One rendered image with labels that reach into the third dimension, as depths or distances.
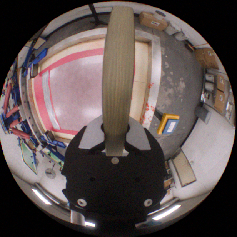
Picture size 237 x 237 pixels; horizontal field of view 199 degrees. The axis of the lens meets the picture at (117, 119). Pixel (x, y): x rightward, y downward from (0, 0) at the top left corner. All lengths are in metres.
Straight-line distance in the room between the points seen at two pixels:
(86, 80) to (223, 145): 3.46
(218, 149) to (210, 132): 0.75
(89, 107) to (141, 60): 0.27
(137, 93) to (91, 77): 0.18
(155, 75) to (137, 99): 0.11
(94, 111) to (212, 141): 3.37
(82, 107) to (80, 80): 0.11
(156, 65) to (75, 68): 0.29
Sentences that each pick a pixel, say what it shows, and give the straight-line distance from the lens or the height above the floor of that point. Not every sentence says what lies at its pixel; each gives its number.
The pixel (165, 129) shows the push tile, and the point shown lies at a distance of 0.42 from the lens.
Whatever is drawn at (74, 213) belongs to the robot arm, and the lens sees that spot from 0.58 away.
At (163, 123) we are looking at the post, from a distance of 0.40.
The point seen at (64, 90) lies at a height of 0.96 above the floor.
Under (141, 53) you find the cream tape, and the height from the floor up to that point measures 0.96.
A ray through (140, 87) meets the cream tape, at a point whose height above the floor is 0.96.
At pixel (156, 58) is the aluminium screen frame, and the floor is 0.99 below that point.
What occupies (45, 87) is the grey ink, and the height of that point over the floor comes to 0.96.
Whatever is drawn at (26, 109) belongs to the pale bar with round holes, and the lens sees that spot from 0.70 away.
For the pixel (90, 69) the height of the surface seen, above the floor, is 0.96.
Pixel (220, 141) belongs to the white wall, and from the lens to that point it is 3.27.
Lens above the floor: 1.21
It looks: 60 degrees down
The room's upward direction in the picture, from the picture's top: 178 degrees clockwise
